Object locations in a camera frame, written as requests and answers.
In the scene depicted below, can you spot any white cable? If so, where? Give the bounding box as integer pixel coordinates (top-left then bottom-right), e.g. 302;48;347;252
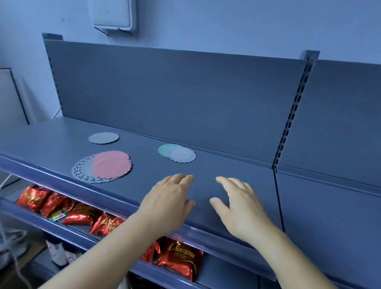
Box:
0;173;45;289

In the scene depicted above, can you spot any grey metal shelf rack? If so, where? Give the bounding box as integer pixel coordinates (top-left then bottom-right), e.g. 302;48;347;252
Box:
0;21;321;289
259;54;381;289

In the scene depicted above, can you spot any grey slotted shelf upright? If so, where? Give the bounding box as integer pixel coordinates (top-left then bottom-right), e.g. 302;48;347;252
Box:
271;48;320;175

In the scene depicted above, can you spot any person's right forearm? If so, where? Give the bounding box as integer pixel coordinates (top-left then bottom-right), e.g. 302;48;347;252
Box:
251;223;381;289

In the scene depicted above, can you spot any person's left hand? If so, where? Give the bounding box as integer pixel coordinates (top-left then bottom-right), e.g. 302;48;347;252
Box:
136;170;199;239

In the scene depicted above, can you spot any pale lilac scalloped coaster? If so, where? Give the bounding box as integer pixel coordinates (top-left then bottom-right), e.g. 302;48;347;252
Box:
169;146;197;165

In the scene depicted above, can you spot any row of red snack packets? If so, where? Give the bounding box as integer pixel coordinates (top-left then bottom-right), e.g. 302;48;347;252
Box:
9;183;210;283

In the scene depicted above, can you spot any person's left forearm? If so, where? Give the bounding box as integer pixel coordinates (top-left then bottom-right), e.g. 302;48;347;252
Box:
34;200;174;289

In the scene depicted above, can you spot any pink scalloped coaster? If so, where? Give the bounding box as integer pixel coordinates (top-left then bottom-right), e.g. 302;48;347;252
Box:
90;148;133;182

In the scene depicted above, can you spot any small grey scalloped coaster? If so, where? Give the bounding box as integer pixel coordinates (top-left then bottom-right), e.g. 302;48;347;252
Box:
88;130;120;146

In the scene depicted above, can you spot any person's right hand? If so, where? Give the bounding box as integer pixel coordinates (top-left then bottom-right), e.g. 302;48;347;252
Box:
205;175;283;251

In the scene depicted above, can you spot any white framed board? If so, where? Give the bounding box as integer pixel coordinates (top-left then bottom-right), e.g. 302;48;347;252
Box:
0;67;35;128

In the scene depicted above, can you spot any large white lace doily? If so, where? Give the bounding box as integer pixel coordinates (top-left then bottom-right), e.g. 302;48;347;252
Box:
70;152;123;186

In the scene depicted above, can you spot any green scalloped coaster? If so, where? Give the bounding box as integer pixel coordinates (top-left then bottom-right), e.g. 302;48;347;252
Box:
157;143;181;159

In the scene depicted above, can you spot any white wall-mounted box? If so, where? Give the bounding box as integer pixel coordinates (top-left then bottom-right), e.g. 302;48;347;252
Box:
76;0;140;34

